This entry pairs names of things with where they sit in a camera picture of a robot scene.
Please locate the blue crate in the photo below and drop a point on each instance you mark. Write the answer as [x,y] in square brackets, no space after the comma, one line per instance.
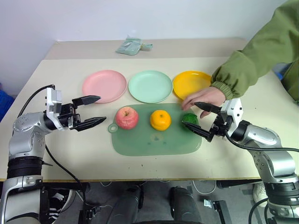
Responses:
[5,102]

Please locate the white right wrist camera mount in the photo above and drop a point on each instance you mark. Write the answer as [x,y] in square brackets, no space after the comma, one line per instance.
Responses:
[233,109]

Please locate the orange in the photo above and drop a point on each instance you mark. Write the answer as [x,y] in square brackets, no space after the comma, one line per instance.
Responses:
[160,120]

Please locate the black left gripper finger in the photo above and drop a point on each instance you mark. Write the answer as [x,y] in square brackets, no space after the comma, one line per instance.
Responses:
[90,122]
[87,100]

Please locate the person's green jacket sleeve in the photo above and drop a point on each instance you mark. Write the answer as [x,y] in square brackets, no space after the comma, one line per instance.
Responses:
[261,53]

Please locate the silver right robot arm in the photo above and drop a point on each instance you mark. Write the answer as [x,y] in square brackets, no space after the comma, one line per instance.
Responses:
[268,144]

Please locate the white shoe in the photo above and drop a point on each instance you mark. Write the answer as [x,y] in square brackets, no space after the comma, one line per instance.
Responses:
[259,193]

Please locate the green translucent cutting board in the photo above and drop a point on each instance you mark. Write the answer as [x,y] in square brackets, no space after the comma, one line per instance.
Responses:
[154,142]

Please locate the large green plastic packet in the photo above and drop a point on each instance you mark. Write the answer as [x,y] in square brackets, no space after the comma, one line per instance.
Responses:
[128,46]

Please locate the grey metal floor bracket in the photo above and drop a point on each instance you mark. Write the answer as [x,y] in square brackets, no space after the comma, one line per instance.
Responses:
[216,206]

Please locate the mint green plate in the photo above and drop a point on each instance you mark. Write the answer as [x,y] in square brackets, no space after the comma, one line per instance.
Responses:
[150,86]

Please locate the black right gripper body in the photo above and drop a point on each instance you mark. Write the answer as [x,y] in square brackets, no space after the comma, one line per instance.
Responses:
[219,128]

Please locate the person's green jacket torso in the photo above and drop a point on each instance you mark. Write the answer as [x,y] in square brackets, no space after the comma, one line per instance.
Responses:
[292,81]

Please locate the small green plastic packet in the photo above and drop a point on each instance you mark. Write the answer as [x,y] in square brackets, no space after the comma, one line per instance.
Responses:
[146,46]

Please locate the black floor bracket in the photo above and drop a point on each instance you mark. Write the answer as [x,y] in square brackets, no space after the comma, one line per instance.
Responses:
[90,213]

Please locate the black and white sneaker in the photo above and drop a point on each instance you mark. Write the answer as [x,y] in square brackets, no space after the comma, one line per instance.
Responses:
[57,205]

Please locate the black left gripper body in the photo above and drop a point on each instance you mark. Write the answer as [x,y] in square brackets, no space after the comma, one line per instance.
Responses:
[66,116]

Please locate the pink plate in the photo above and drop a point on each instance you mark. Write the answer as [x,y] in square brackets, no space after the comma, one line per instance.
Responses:
[104,85]

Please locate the red apple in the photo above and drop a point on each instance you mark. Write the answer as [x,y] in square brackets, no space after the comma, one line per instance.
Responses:
[126,117]

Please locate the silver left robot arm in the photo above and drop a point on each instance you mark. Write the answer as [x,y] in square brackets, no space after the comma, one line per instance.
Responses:
[28,140]

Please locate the green vegetable piece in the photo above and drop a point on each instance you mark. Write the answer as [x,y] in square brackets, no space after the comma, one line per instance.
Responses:
[190,117]

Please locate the yellow plate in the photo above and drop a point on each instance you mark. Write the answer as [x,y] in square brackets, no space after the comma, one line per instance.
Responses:
[190,84]

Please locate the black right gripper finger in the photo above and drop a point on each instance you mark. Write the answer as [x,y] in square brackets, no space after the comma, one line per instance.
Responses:
[201,132]
[209,107]

